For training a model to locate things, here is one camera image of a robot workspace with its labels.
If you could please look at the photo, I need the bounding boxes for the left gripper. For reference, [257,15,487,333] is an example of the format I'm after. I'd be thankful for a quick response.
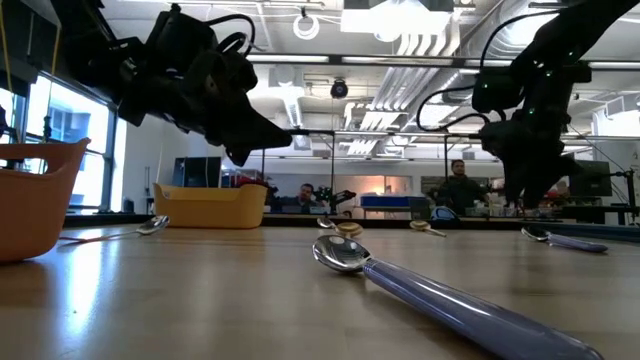
[144,3,293,168]

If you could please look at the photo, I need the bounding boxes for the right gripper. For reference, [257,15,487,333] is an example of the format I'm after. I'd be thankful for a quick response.
[478,112,585,209]

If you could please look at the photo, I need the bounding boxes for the purple-handled silver spoon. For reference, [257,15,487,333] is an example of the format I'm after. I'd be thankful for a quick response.
[521,225,610,254]
[312,234,606,360]

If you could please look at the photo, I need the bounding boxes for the gold spoon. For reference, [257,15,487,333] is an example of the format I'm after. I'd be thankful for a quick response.
[409,219,448,238]
[335,221,365,239]

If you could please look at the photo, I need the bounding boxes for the black computer monitor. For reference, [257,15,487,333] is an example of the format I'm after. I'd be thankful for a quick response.
[569,159,614,198]
[172,156,223,189]

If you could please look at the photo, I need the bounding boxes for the person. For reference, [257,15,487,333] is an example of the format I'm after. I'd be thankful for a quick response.
[430,158,494,216]
[279,183,321,215]

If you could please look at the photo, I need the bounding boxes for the yellow plastic bin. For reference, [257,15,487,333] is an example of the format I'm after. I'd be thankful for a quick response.
[152,182,269,230]

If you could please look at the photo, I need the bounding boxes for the blue white ball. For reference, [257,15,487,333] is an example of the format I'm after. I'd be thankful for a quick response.
[430,205,459,223]

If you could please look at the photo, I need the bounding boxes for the long ceiling light strip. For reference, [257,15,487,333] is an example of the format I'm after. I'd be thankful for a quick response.
[342,55,454,65]
[247,53,331,65]

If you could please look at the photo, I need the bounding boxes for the black ceiling speaker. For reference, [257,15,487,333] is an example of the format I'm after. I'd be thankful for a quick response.
[329,78,350,100]

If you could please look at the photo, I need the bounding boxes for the blue box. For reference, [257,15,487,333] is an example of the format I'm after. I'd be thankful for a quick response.
[359,194,427,209]

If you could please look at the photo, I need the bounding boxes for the large window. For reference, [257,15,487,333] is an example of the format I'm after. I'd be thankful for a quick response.
[0,74,119,211]

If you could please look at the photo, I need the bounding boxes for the white ceiling light panel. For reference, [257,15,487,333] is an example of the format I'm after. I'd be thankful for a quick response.
[340,0,454,36]

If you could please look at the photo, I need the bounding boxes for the orange plastic bin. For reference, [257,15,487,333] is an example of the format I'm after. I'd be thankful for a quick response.
[0,137,92,265]

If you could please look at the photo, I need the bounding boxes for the black aluminium table frame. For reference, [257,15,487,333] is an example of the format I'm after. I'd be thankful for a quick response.
[64,213,640,244]

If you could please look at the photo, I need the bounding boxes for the white cable coil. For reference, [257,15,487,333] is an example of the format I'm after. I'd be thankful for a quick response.
[292,12,321,41]

